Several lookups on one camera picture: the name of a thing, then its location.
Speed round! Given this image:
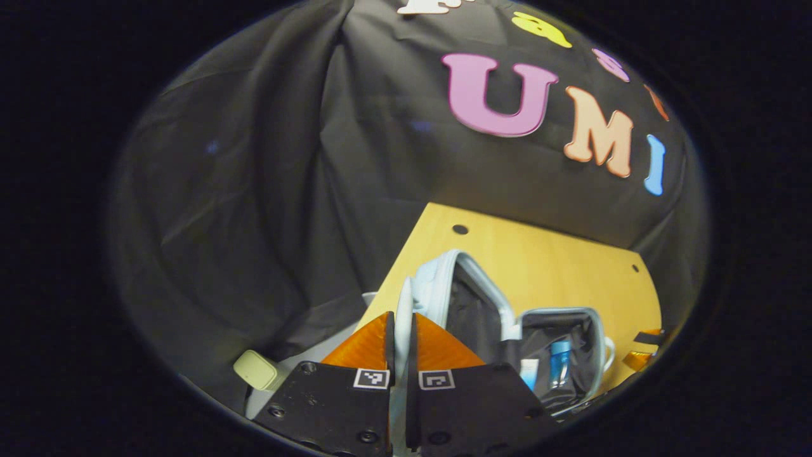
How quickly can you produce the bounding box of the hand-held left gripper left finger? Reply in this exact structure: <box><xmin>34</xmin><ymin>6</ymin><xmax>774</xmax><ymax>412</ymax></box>
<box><xmin>246</xmin><ymin>311</ymin><xmax>395</xmax><ymax>457</ymax></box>

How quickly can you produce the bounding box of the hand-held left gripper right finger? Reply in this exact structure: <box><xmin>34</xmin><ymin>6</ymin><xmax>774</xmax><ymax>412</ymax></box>
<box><xmin>406</xmin><ymin>312</ymin><xmax>559</xmax><ymax>457</ymax></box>

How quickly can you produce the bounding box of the blue capped clear bottle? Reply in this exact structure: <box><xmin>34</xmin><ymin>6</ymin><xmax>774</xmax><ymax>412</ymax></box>
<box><xmin>549</xmin><ymin>340</ymin><xmax>572</xmax><ymax>388</ymax></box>

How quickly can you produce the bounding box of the light blue suitcase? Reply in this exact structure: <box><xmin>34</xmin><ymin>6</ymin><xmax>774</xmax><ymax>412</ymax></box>
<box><xmin>393</xmin><ymin>249</ymin><xmax>616</xmax><ymax>454</ymax></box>

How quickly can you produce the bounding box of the white furniture part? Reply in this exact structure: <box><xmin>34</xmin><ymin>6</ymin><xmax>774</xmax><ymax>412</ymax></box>
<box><xmin>244</xmin><ymin>321</ymin><xmax>362</xmax><ymax>420</ymax></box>

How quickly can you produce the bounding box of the pale yellow rounded object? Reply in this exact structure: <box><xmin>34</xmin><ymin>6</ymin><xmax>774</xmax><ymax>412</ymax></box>
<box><xmin>233</xmin><ymin>349</ymin><xmax>278</xmax><ymax>391</ymax></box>

